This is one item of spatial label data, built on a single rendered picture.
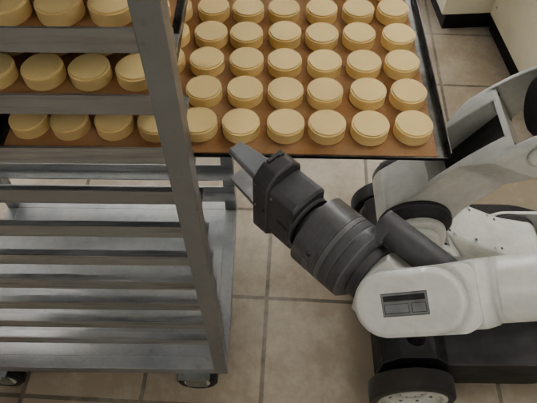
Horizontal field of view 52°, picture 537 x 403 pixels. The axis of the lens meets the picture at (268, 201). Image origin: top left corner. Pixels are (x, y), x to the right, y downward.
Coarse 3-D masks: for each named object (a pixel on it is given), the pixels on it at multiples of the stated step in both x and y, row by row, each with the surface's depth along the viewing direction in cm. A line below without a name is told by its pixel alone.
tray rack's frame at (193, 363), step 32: (224, 224) 151; (224, 256) 145; (0, 288) 139; (32, 288) 139; (224, 288) 139; (224, 320) 134; (0, 352) 130; (32, 352) 130; (64, 352) 130; (96, 352) 130; (128, 352) 130; (160, 352) 130; (192, 352) 130; (0, 384) 135; (192, 384) 134
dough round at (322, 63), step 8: (312, 56) 80; (320, 56) 80; (328, 56) 80; (336, 56) 80; (312, 64) 79; (320, 64) 79; (328, 64) 79; (336, 64) 79; (312, 72) 79; (320, 72) 78; (328, 72) 78; (336, 72) 79
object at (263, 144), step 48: (192, 0) 91; (336, 0) 91; (192, 48) 84; (336, 48) 84; (384, 48) 84; (48, 144) 73; (96, 144) 73; (144, 144) 73; (192, 144) 73; (288, 144) 73; (336, 144) 73; (384, 144) 73; (432, 144) 73
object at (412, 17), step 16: (416, 0) 89; (416, 16) 89; (416, 32) 86; (416, 48) 84; (432, 80) 79; (432, 96) 78; (432, 112) 76; (0, 128) 74; (0, 144) 73; (448, 144) 71; (416, 160) 72; (432, 160) 72; (448, 160) 72
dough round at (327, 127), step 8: (320, 112) 73; (328, 112) 73; (336, 112) 73; (312, 120) 73; (320, 120) 73; (328, 120) 73; (336, 120) 73; (344, 120) 73; (312, 128) 72; (320, 128) 72; (328, 128) 72; (336, 128) 72; (344, 128) 72; (312, 136) 72; (320, 136) 71; (328, 136) 71; (336, 136) 71; (320, 144) 72; (328, 144) 72
